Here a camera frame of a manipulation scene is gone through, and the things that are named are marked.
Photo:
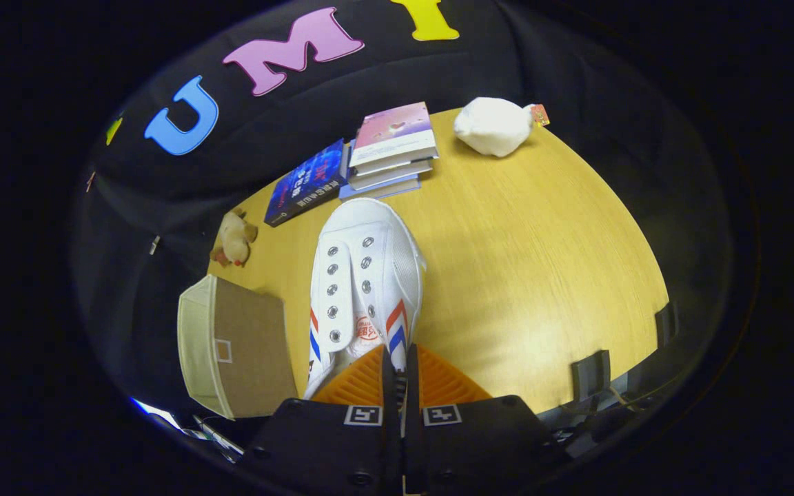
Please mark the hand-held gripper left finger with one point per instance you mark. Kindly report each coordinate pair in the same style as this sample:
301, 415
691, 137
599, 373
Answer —
391, 448

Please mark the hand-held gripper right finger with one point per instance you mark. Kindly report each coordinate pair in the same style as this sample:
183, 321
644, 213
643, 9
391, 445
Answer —
413, 448

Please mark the beige fabric storage box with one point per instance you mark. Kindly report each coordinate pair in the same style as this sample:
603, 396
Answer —
252, 344

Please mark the white striped canvas shoe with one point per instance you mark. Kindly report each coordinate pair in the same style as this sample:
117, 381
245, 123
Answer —
369, 234

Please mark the small white device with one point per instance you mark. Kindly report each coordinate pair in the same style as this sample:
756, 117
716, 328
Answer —
221, 437

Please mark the black table clamp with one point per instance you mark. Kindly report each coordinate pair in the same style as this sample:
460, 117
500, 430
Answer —
666, 324
590, 377

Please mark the computer screen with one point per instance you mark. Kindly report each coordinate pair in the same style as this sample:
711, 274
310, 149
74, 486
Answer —
156, 413

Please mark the brown plush dog toy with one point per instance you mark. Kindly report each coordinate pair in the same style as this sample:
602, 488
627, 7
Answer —
235, 238

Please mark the grey cover book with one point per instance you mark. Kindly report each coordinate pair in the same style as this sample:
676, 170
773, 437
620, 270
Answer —
390, 178

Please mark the dark blue book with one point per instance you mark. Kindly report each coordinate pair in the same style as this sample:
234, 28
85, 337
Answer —
304, 182

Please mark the small silver clip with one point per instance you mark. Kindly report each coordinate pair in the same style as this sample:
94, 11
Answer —
154, 244

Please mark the pink cover book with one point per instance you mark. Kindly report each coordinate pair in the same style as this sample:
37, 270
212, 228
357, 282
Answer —
393, 127

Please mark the white plush toy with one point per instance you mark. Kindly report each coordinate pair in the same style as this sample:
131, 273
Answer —
493, 127

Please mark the red clothespin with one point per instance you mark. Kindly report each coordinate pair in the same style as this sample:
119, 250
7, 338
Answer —
90, 181

